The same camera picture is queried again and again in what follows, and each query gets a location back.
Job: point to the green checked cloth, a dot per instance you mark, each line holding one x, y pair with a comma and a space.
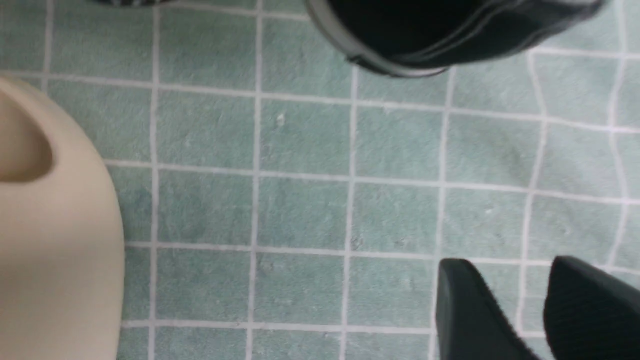
281, 204

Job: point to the black canvas sneaker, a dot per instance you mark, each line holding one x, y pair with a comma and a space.
423, 38

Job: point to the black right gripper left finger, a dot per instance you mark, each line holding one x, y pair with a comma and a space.
469, 321

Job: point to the cream slide right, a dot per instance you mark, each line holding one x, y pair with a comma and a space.
62, 253

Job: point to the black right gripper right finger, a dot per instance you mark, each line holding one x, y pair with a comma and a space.
589, 314

